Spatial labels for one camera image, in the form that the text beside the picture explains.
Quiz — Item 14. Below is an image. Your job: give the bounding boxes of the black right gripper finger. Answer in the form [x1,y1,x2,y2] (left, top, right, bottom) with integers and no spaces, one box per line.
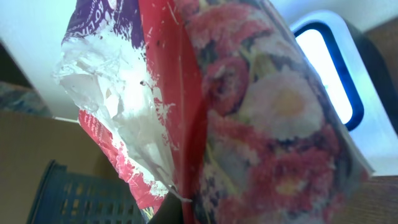
[149,193,184,224]

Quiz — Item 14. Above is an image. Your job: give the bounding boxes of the pink purple snack packet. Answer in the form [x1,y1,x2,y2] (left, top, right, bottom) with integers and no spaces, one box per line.
[53,0,372,223]

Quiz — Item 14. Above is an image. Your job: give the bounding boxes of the white barcode scanner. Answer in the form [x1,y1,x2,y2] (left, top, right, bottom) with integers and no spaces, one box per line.
[290,11,397,176]

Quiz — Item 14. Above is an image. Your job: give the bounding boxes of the grey plastic mesh basket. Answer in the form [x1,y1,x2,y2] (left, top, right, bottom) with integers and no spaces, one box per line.
[27,160,146,224]

